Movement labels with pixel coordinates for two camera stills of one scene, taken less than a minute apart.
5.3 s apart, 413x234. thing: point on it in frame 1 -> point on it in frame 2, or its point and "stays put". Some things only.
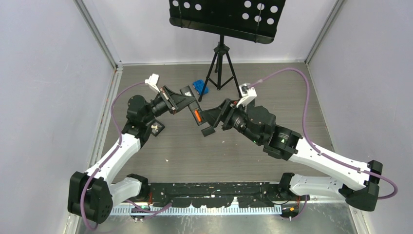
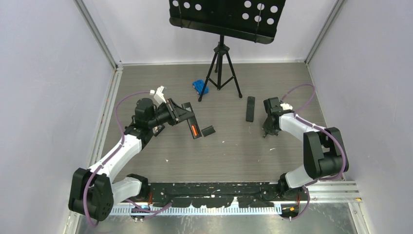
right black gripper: [223, 113] -> [267, 129]
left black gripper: [174, 101] -> [177, 114]
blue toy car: [198, 85] stays put
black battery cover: [208, 131] stays put
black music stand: [256, 21] stays put
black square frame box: [157, 127] stays put
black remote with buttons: [194, 107] -> [193, 125]
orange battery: [197, 115] -> [195, 130]
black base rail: [210, 194] stays put
